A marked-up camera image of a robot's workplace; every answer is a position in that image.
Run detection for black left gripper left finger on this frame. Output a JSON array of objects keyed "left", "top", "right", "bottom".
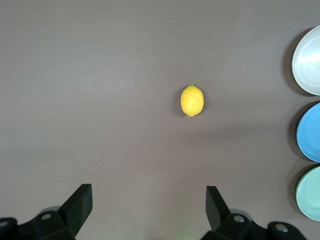
[{"left": 17, "top": 183, "right": 94, "bottom": 240}]

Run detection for beige round plate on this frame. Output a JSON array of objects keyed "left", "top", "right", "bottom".
[{"left": 291, "top": 25, "right": 320, "bottom": 96}]

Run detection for light green round plate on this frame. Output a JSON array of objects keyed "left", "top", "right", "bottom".
[{"left": 295, "top": 165, "right": 320, "bottom": 222}]

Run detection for blue round plate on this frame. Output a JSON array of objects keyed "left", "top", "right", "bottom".
[{"left": 296, "top": 101, "right": 320, "bottom": 163}]

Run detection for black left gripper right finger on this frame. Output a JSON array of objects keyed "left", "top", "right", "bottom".
[{"left": 199, "top": 185, "right": 307, "bottom": 240}]

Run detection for yellow lemon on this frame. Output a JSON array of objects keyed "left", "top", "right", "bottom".
[{"left": 180, "top": 83, "right": 205, "bottom": 118}]

